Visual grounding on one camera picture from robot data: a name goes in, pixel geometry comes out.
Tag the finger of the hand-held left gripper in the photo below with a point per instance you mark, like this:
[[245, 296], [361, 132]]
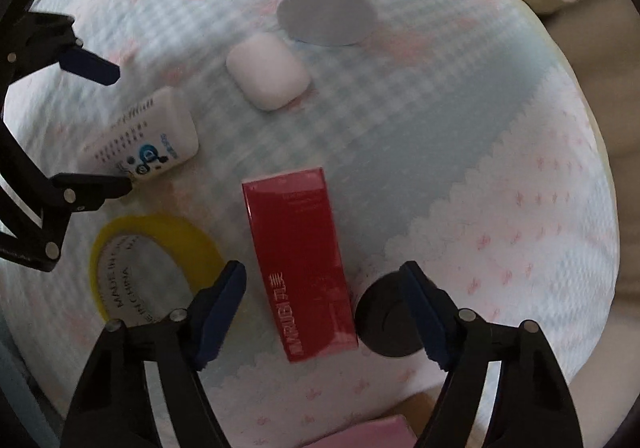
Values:
[[87, 187], [90, 64]]

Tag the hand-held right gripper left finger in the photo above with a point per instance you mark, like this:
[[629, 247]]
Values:
[[220, 313]]

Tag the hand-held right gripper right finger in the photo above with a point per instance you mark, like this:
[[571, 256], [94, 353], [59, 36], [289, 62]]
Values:
[[425, 313]]

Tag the black round cap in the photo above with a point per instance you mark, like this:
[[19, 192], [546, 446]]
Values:
[[385, 315]]

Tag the white printed rectangular case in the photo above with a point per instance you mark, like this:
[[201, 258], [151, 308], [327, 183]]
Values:
[[142, 141]]

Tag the yellow tape roll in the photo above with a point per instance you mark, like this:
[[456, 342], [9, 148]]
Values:
[[165, 233]]

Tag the red rectangular box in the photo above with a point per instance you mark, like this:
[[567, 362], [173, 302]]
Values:
[[299, 262]]

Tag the white earbuds case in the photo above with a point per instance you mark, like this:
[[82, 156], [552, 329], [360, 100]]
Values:
[[267, 73]]

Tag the pink box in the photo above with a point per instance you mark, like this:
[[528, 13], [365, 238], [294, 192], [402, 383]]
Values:
[[365, 434]]

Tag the checkered blue pink blanket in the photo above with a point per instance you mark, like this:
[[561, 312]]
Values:
[[450, 153]]

